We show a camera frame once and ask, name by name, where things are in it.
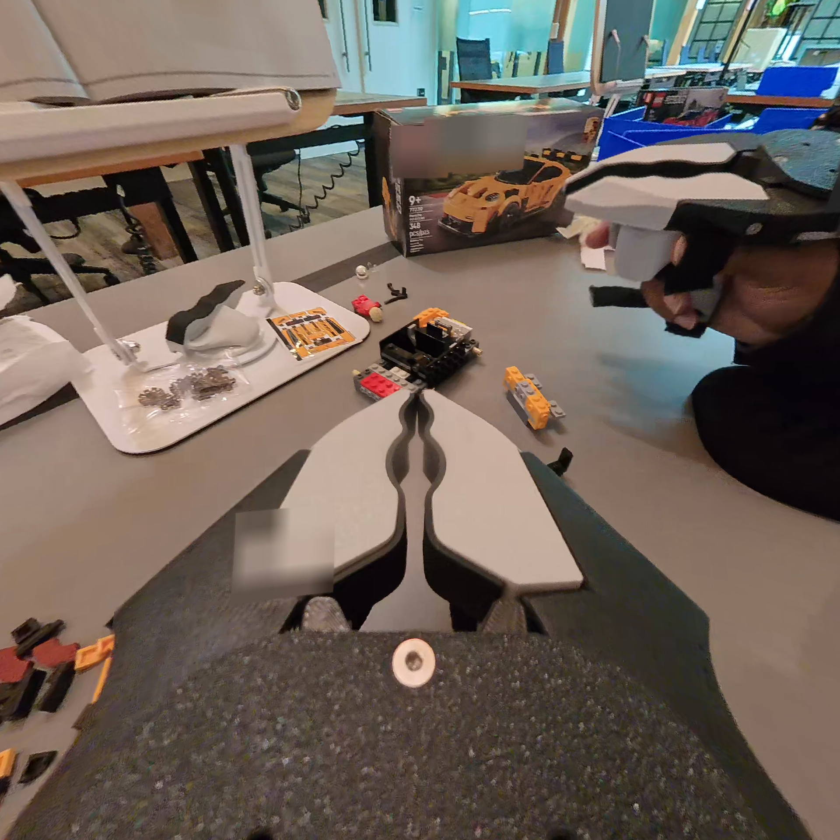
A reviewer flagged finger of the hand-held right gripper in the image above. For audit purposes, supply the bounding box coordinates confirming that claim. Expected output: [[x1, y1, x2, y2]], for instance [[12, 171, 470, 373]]
[[563, 172, 771, 232], [576, 141, 753, 193]]

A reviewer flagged orange black sticker sheet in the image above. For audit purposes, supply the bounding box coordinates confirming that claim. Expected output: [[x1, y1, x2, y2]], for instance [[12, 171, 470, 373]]
[[265, 306, 357, 361]]

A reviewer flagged dark toy box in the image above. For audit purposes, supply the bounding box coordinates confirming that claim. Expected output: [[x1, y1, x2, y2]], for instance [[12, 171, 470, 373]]
[[639, 86, 731, 127]]

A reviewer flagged white paper bag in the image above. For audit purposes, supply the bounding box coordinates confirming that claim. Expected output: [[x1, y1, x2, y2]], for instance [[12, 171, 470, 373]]
[[0, 273, 94, 429]]

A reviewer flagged clear bag of parts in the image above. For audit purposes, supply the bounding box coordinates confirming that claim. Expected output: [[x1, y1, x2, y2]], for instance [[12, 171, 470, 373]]
[[113, 363, 256, 431]]

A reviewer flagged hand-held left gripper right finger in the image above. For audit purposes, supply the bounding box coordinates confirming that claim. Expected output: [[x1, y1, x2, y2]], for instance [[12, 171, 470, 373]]
[[420, 389, 585, 597]]

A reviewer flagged black coiled cable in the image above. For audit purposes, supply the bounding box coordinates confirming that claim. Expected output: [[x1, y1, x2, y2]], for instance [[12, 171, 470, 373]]
[[297, 140, 367, 219]]

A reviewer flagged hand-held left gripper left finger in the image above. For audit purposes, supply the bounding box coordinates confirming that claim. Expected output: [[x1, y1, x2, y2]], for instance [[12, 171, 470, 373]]
[[282, 392, 416, 573]]

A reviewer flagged grey divider panel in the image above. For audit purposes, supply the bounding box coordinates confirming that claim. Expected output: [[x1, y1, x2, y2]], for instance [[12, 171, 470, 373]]
[[589, 0, 658, 101]]

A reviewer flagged yellow car toy box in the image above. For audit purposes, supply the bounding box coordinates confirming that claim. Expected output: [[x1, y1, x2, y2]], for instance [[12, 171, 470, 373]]
[[373, 101, 606, 259]]

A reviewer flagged blue plastic bin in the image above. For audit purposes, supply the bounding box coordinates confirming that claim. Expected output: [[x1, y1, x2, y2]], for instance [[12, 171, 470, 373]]
[[727, 106, 828, 135], [600, 107, 736, 163], [755, 64, 840, 101]]

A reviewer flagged black brick car chassis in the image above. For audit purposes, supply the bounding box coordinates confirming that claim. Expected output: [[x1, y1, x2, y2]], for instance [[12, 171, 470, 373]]
[[351, 306, 488, 403]]

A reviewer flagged person's right hand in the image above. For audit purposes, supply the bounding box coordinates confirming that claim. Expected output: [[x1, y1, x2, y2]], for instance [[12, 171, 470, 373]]
[[584, 223, 840, 349]]

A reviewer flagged wooden table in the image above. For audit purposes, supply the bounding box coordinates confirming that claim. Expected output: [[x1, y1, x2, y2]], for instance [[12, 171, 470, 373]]
[[0, 92, 429, 263]]

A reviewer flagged black office chair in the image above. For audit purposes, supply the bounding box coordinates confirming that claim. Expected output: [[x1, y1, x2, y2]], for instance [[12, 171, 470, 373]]
[[0, 187, 122, 299], [455, 37, 502, 84]]

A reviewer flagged white book stand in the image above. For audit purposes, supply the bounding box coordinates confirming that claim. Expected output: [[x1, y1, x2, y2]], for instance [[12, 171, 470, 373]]
[[0, 87, 372, 455]]

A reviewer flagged crumpled white paper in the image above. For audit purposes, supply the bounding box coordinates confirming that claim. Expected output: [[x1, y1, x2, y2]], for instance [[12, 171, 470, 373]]
[[556, 220, 613, 271]]

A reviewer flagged orange grey brick assembly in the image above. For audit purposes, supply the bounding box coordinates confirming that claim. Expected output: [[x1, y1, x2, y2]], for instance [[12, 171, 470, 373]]
[[503, 365, 567, 433]]

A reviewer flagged black white plastic bag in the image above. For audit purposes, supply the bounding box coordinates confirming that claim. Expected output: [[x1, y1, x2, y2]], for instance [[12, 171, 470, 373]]
[[164, 280, 269, 353]]

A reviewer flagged long background table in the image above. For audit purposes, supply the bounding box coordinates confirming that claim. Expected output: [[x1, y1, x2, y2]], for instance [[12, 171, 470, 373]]
[[450, 71, 595, 105]]

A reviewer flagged grey desk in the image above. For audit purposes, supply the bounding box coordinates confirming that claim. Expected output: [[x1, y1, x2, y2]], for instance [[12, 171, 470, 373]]
[[0, 220, 840, 840]]

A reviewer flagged pile of small loose bricks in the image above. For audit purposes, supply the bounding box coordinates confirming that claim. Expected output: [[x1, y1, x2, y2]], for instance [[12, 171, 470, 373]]
[[0, 617, 116, 800]]

